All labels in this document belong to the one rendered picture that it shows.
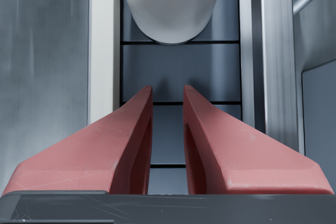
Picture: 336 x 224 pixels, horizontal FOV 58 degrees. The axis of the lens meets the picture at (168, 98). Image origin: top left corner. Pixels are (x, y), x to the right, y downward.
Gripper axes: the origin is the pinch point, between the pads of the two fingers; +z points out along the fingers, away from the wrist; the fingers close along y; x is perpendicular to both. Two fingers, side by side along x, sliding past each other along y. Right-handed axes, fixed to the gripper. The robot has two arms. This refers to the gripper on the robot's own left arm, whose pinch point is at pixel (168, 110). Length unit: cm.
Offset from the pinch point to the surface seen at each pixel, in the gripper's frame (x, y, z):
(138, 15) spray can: -1.9, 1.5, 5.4
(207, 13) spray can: -2.0, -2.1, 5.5
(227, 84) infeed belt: 2.7, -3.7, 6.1
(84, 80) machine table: 5.3, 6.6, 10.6
